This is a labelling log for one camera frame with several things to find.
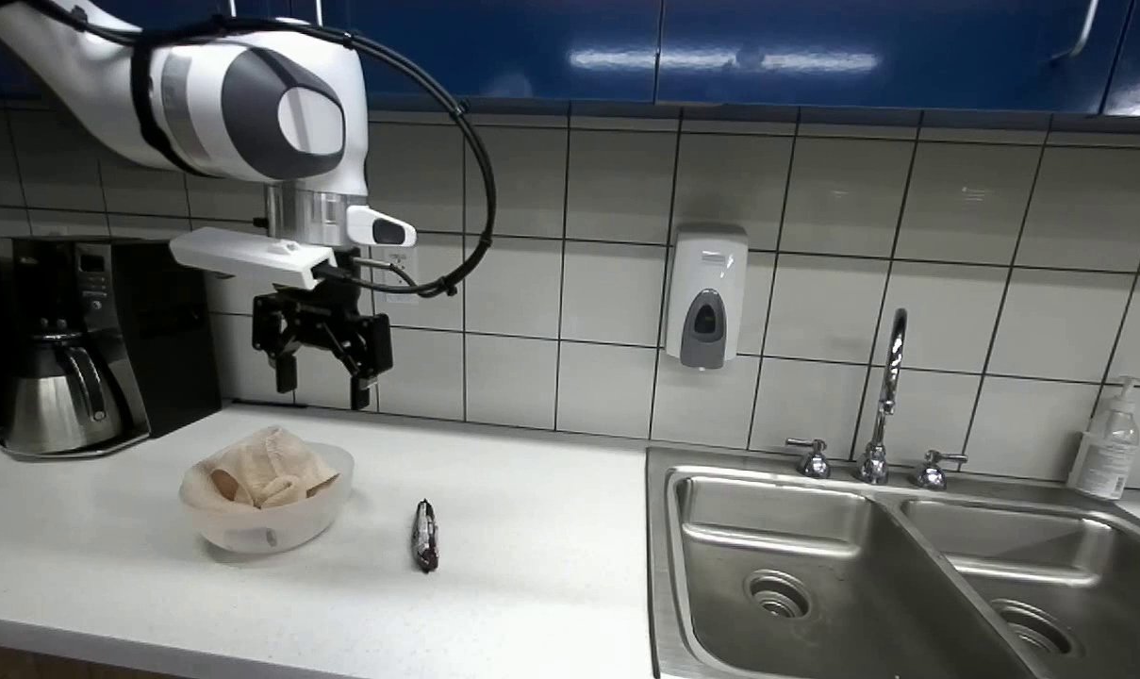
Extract cream tea towel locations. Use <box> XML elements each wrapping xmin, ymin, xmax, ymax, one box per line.
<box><xmin>192</xmin><ymin>425</ymin><xmax>340</xmax><ymax>511</ymax></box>

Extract chrome tap lever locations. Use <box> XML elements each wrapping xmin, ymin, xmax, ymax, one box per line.
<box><xmin>785</xmin><ymin>437</ymin><xmax>833</xmax><ymax>479</ymax></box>
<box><xmin>913</xmin><ymin>449</ymin><xmax>969</xmax><ymax>491</ymax></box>

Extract dark wrapped snack bar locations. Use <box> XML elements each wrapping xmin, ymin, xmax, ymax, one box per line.
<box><xmin>411</xmin><ymin>498</ymin><xmax>440</xmax><ymax>574</ymax></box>

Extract white wall socket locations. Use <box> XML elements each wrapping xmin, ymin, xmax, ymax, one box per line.
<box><xmin>377</xmin><ymin>246</ymin><xmax>419</xmax><ymax>304</ymax></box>

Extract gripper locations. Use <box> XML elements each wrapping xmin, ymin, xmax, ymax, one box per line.
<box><xmin>252</xmin><ymin>249</ymin><xmax>394</xmax><ymax>412</ymax></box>

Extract white wall soap dispenser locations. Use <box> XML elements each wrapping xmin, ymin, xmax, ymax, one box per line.
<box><xmin>664</xmin><ymin>224</ymin><xmax>750</xmax><ymax>371</ymax></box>

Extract black coffee maker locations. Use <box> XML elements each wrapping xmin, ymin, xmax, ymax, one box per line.
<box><xmin>0</xmin><ymin>235</ymin><xmax>223</xmax><ymax>462</ymax></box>

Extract steel coffee carafe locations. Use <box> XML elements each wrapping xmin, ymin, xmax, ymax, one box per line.
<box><xmin>2</xmin><ymin>330</ymin><xmax>124</xmax><ymax>457</ymax></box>

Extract chrome tap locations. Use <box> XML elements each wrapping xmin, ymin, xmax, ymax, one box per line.
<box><xmin>852</xmin><ymin>307</ymin><xmax>910</xmax><ymax>486</ymax></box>

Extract silver cabinet door handle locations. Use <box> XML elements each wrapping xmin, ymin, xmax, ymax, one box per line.
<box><xmin>1049</xmin><ymin>0</ymin><xmax>1101</xmax><ymax>66</ymax></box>

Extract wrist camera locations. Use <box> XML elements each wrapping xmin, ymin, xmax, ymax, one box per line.
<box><xmin>169</xmin><ymin>226</ymin><xmax>340</xmax><ymax>291</ymax></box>

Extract steel double sink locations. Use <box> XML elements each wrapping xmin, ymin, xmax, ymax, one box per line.
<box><xmin>646</xmin><ymin>445</ymin><xmax>1140</xmax><ymax>679</ymax></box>

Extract blue wall cabinet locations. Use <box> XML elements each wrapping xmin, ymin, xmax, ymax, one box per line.
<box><xmin>0</xmin><ymin>0</ymin><xmax>1140</xmax><ymax>120</ymax></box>

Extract clear plastic bowl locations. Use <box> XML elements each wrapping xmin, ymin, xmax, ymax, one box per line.
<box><xmin>179</xmin><ymin>441</ymin><xmax>355</xmax><ymax>555</ymax></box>

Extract clear pump bottle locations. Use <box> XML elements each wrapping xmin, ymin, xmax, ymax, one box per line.
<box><xmin>1066</xmin><ymin>375</ymin><xmax>1140</xmax><ymax>502</ymax></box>

